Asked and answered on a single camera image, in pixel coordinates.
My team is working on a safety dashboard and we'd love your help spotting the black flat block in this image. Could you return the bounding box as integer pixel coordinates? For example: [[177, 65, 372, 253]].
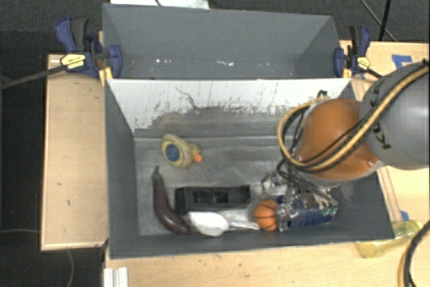
[[173, 184, 253, 216]]

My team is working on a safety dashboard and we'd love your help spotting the orange ball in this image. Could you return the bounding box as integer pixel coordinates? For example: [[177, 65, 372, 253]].
[[253, 200, 280, 232]]

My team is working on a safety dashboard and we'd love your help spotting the grey metal bin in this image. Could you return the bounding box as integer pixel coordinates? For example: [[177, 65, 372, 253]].
[[101, 2, 396, 259]]

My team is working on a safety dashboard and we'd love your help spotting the purple toy eggplant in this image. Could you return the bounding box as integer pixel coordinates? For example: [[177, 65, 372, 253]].
[[150, 165, 192, 235]]

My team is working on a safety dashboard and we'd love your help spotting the pale wood board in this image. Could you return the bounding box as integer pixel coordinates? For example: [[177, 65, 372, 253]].
[[40, 53, 109, 251]]

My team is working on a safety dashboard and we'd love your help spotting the yellow toy duck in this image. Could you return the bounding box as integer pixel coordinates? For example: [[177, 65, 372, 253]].
[[160, 133, 203, 169]]

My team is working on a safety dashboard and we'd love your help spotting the white scoop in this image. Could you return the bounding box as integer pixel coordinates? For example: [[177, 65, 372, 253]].
[[187, 210, 261, 237]]

